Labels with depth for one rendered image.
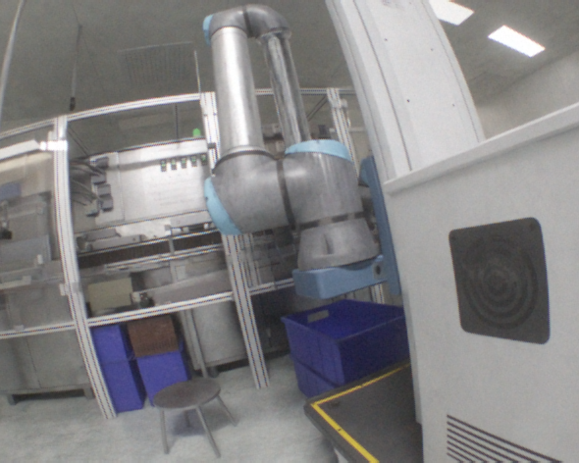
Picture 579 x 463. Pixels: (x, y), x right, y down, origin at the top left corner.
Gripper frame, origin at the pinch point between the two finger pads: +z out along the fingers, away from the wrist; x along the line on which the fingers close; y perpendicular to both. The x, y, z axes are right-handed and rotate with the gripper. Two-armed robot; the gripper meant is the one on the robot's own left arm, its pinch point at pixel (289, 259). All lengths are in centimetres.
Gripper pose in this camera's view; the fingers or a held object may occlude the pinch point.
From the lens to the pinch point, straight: 125.8
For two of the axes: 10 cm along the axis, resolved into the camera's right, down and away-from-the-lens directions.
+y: -2.6, -3.1, 9.1
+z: 2.2, 9.0, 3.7
